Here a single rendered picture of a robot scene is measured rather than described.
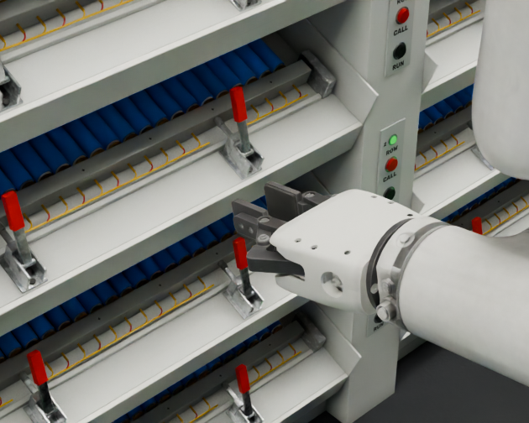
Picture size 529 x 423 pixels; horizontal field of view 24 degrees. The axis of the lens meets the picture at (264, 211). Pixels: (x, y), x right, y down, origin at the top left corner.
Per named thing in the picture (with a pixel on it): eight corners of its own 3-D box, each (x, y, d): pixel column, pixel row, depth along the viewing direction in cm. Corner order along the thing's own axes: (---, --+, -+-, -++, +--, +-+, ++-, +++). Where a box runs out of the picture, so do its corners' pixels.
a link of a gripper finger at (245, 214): (267, 270, 96) (213, 246, 101) (296, 253, 98) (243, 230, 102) (261, 235, 94) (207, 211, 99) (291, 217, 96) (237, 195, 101)
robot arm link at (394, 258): (398, 358, 87) (369, 344, 89) (479, 304, 92) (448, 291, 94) (387, 258, 83) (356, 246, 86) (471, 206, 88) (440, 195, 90)
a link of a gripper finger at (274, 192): (322, 238, 99) (267, 216, 104) (349, 222, 101) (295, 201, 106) (316, 203, 98) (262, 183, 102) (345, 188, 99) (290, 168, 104)
